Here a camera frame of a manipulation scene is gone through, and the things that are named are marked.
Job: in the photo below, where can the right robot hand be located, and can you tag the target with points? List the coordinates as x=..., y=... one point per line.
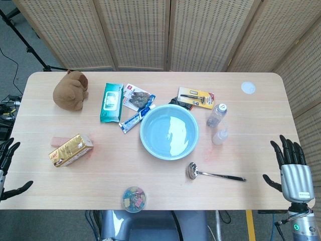
x=296, y=175

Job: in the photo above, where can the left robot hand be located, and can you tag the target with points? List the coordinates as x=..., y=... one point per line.
x=7, y=155

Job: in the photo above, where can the metal ladle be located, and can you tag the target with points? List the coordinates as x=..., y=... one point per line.
x=200, y=173

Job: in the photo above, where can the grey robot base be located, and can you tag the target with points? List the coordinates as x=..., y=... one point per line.
x=154, y=226

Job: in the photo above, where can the clear plastic bottle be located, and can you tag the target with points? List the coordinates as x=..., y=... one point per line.
x=217, y=115

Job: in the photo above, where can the light blue bowl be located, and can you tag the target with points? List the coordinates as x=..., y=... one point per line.
x=169, y=132

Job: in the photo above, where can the pink eraser block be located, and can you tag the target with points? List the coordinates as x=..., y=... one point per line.
x=58, y=141

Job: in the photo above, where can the gold foil box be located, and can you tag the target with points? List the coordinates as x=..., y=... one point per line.
x=71, y=150

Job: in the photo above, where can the small clear squeeze bottle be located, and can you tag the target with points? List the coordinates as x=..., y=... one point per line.
x=220, y=135

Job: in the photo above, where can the brown plush toy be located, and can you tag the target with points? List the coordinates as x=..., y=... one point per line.
x=71, y=91

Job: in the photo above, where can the white round table cap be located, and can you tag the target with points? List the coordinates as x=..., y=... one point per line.
x=248, y=88

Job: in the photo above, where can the black tripod stand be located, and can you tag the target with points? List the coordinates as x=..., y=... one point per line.
x=27, y=45

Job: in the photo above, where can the green wet wipes pack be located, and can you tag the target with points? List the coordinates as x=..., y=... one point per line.
x=111, y=103

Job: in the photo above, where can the yellow carded razor pack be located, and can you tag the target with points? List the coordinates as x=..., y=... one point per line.
x=196, y=98

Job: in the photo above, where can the blue white toothpaste tube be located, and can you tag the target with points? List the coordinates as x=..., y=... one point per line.
x=135, y=119

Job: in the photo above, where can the tub of coloured binder clips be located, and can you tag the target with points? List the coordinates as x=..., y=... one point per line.
x=134, y=198

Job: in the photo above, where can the black flat pack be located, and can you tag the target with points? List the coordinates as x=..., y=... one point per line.
x=181, y=103

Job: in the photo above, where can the woven folding screen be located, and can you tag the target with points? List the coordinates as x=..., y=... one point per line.
x=175, y=35

